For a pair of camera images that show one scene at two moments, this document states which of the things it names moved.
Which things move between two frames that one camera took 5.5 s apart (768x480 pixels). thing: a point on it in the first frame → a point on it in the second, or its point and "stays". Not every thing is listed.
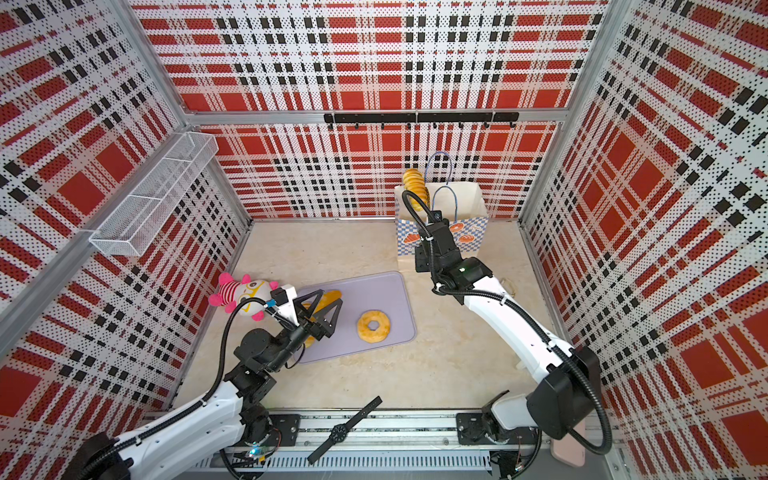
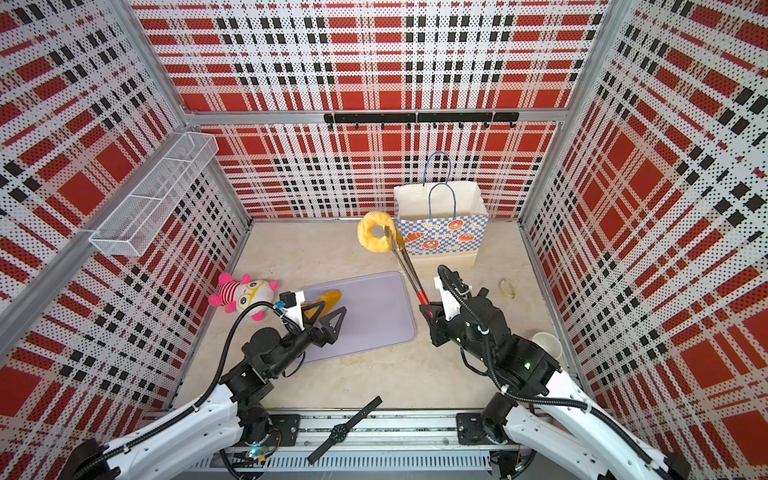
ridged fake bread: [327, 298] stays
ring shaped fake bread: [373, 336] → [373, 243]
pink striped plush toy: [231, 292] stays
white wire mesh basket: [131, 227] stays
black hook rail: [434, 118] stays
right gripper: [421, 265] → [437, 327]
